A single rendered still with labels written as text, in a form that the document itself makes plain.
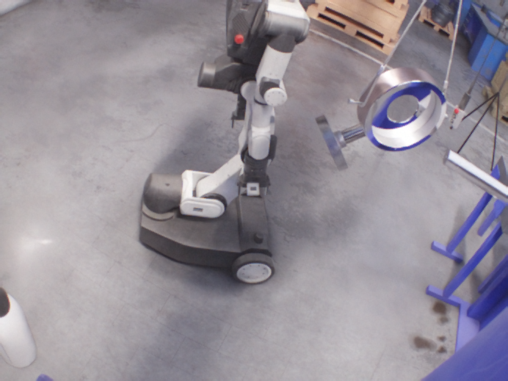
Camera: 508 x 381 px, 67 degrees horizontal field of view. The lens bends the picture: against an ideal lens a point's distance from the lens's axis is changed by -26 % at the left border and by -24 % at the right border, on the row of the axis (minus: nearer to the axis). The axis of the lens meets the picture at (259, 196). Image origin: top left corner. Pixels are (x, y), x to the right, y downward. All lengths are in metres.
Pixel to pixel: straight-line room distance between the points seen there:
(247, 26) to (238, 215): 1.10
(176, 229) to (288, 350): 0.79
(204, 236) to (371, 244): 1.06
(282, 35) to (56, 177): 1.66
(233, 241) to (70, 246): 0.86
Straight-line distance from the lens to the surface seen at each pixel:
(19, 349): 1.89
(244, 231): 2.37
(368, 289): 2.69
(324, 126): 1.62
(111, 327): 2.15
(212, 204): 2.25
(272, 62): 1.61
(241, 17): 1.69
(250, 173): 1.91
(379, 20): 5.73
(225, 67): 1.83
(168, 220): 2.34
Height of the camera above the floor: 1.90
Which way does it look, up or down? 42 degrees down
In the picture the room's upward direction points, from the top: 22 degrees clockwise
